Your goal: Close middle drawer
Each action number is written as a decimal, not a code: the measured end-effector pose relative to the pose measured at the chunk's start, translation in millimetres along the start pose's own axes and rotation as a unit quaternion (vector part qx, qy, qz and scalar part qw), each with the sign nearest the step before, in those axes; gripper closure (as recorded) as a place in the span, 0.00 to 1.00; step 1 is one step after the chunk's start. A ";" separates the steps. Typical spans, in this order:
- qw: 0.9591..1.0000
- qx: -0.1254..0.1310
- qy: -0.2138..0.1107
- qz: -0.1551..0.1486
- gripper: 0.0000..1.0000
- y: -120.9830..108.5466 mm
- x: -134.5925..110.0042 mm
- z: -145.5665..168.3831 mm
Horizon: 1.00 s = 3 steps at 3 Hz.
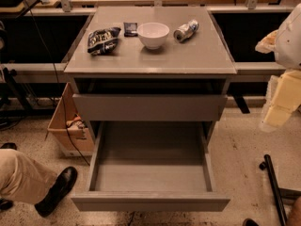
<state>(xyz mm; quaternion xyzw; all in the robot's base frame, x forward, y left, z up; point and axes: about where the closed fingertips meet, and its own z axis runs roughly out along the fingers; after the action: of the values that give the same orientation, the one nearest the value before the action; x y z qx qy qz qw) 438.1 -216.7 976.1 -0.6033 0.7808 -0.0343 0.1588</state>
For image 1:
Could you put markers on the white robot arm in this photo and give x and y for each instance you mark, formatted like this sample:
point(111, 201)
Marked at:
point(287, 51)

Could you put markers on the person leg khaki trousers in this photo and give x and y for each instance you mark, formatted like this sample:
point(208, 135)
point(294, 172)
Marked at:
point(23, 179)

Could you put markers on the black leather shoe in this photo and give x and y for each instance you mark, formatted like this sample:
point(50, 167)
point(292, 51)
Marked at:
point(62, 187)

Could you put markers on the crushed silver can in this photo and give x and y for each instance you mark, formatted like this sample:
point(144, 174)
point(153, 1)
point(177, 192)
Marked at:
point(186, 31)

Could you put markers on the dark chip bag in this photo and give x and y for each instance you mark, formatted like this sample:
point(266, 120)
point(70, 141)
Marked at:
point(103, 41)

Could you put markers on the grey drawer cabinet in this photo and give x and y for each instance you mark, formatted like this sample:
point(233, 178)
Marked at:
point(199, 66)

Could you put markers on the black chair leg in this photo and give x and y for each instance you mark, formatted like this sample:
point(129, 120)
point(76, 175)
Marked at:
point(278, 192)

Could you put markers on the white bowl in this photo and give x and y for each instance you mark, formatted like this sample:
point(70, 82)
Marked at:
point(153, 35)

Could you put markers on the grey top drawer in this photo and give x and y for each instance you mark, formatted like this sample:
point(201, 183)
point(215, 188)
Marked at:
point(100, 107)

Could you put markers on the cardboard box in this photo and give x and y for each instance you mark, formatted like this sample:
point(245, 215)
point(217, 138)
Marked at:
point(68, 129)

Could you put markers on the small dark blue packet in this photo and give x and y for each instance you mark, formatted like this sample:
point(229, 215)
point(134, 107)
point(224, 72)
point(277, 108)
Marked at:
point(130, 29)

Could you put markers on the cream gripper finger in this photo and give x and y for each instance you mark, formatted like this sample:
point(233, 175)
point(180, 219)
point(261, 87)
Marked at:
point(283, 97)
point(267, 44)

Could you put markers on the grey drawer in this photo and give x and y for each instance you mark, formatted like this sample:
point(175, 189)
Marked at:
point(100, 107)
point(150, 166)

